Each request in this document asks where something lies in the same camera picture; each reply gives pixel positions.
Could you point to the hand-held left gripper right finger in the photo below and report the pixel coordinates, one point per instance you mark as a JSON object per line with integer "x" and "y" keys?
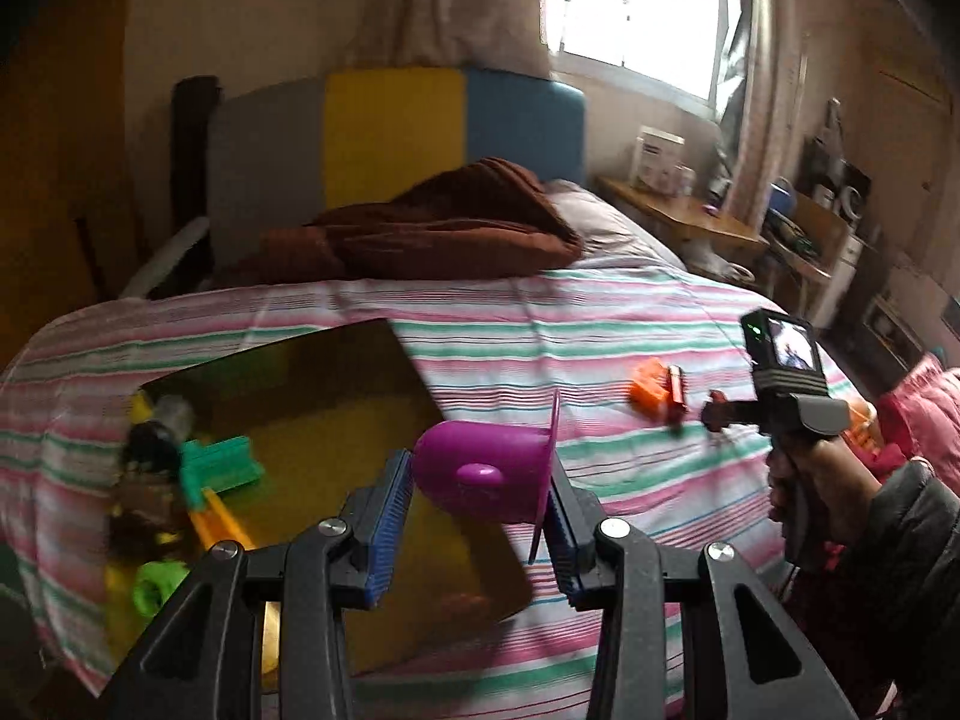
{"x": 562, "y": 540}

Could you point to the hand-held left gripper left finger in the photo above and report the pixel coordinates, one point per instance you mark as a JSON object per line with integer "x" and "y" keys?
{"x": 390, "y": 525}

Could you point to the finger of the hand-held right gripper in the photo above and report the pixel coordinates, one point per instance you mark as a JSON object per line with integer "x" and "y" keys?
{"x": 746, "y": 412}

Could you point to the red toy block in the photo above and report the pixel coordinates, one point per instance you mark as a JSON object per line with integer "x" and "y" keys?
{"x": 716, "y": 411}

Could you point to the purple hat-shaped toy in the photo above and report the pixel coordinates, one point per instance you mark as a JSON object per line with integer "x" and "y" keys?
{"x": 480, "y": 465}

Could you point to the yellow transparent tray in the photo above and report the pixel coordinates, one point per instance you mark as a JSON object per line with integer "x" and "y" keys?
{"x": 337, "y": 405}

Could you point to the green toy piece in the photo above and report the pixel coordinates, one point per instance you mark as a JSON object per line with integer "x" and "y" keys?
{"x": 217, "y": 465}

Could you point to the bright green toy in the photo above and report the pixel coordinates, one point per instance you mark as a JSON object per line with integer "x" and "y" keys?
{"x": 157, "y": 585}

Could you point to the person's right forearm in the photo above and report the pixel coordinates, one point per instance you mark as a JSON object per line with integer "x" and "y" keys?
{"x": 907, "y": 540}

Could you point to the person's right hand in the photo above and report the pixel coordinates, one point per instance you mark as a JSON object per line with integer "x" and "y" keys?
{"x": 840, "y": 487}

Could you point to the red cylinder toy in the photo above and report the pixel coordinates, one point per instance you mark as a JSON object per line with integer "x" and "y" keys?
{"x": 677, "y": 390}

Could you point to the orange cube blocks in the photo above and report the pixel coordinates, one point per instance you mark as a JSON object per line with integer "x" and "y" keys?
{"x": 651, "y": 386}

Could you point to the cluttered shelf unit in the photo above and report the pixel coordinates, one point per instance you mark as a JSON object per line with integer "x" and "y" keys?
{"x": 817, "y": 240}

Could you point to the pink cloth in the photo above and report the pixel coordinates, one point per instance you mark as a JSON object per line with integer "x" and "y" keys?
{"x": 922, "y": 405}

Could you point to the striped blanket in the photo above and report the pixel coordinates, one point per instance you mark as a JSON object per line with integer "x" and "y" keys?
{"x": 637, "y": 315}

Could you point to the orange toy stick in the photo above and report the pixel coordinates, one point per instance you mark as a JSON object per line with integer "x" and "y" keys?
{"x": 217, "y": 521}

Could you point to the wooden desk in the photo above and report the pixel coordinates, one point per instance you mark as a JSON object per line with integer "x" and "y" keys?
{"x": 675, "y": 214}

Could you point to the grey pillow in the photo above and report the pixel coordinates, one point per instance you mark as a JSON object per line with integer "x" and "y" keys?
{"x": 607, "y": 225}

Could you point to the red cloth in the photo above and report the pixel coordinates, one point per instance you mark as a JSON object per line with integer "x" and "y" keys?
{"x": 825, "y": 630}

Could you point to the white cardboard box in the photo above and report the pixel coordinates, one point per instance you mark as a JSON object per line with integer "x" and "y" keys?
{"x": 658, "y": 161}

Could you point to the dark toy figure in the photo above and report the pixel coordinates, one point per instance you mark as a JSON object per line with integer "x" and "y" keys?
{"x": 150, "y": 450}

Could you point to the brown blanket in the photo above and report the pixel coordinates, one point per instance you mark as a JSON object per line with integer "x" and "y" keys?
{"x": 450, "y": 225}

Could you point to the pink curtain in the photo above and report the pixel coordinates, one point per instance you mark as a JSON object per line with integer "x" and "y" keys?
{"x": 757, "y": 52}

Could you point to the window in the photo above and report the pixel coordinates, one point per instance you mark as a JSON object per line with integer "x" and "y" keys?
{"x": 630, "y": 7}

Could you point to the blue yellow grey headboard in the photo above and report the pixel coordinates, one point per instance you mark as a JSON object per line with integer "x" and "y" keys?
{"x": 390, "y": 135}

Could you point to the white bed rail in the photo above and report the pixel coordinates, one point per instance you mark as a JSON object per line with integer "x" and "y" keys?
{"x": 165, "y": 259}

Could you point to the black bed post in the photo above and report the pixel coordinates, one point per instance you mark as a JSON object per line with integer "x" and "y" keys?
{"x": 195, "y": 150}

